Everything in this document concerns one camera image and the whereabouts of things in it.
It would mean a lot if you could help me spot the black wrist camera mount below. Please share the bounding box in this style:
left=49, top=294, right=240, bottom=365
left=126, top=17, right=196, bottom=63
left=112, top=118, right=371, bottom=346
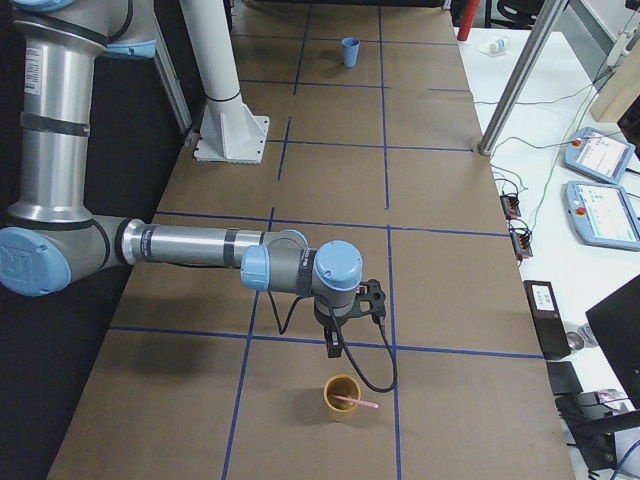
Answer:
left=348, top=279, right=386, bottom=325

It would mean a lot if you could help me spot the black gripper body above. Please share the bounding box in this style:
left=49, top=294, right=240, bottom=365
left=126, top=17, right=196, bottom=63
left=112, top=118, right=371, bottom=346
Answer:
left=314, top=297, right=361, bottom=340

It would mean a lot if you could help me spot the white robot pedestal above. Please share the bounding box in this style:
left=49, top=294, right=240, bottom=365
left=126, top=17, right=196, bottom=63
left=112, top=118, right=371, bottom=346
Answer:
left=180, top=0, right=270, bottom=164

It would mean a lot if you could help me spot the upper orange black adapter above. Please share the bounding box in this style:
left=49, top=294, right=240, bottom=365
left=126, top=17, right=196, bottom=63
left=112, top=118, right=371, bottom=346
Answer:
left=500, top=193, right=521, bottom=220

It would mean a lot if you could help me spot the green cable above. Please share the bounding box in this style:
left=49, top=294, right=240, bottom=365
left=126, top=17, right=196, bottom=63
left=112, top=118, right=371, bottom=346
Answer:
left=472, top=64, right=621, bottom=221

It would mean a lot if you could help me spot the yellow cup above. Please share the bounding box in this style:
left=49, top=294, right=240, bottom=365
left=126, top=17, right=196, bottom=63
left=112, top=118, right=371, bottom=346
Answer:
left=323, top=374, right=361, bottom=422

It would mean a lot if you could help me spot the red cylinder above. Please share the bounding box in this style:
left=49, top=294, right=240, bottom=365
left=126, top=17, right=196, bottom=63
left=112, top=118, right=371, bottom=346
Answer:
left=457, top=0, right=480, bottom=42

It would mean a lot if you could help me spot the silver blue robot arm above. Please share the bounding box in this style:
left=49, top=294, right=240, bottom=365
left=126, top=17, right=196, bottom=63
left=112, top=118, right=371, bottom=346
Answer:
left=1, top=1, right=371, bottom=358

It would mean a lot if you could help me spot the white bottle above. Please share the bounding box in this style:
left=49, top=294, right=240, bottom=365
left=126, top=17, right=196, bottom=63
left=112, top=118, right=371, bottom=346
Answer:
left=488, top=37, right=510, bottom=56

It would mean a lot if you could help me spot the lower orange black adapter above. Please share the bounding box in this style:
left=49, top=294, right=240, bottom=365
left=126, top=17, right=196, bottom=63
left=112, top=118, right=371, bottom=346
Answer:
left=509, top=227, right=533, bottom=261

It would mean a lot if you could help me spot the black monitor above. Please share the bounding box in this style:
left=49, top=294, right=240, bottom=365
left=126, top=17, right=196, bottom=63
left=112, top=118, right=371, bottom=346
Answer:
left=586, top=282, right=639, bottom=408

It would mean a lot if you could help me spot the aluminium frame post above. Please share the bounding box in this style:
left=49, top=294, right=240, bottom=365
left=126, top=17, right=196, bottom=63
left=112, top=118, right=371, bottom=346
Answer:
left=477, top=0, right=568, bottom=156

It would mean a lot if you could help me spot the black box with label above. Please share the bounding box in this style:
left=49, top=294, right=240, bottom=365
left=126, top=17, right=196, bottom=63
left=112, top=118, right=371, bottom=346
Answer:
left=523, top=280, right=571, bottom=360

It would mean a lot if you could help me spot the aluminium rail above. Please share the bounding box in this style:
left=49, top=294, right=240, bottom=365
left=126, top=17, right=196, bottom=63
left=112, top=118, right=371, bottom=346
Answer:
left=154, top=38, right=192, bottom=134

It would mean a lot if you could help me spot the blue ribbed cup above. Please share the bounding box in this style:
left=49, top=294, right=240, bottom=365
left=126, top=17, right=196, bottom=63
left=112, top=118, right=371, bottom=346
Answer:
left=341, top=37, right=360, bottom=68

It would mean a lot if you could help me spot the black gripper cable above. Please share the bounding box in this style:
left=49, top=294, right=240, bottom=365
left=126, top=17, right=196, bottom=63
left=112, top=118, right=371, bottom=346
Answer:
left=267, top=291, right=396, bottom=393

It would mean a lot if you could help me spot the orange black adapter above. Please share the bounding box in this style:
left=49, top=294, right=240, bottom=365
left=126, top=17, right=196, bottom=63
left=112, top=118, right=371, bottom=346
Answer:
left=500, top=193, right=521, bottom=220
left=509, top=227, right=533, bottom=261

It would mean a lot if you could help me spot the teach pendant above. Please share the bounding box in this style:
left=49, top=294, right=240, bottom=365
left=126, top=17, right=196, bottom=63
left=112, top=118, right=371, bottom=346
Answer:
left=563, top=127, right=635, bottom=185
left=563, top=181, right=639, bottom=252

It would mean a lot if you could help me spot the upper teach pendant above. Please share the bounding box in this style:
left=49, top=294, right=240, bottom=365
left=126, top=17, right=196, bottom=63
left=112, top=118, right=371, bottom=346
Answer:
left=563, top=127, right=635, bottom=185

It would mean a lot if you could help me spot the pink chopstick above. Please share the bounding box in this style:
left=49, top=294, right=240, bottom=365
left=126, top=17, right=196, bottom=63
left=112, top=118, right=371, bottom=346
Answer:
left=331, top=395, right=379, bottom=409

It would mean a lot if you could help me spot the wooden board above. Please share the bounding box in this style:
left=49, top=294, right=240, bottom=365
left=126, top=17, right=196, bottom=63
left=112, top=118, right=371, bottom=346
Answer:
left=590, top=26, right=639, bottom=123

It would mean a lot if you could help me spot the lower teach pendant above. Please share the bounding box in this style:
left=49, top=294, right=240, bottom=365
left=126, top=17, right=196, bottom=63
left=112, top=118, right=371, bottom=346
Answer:
left=563, top=181, right=639, bottom=252

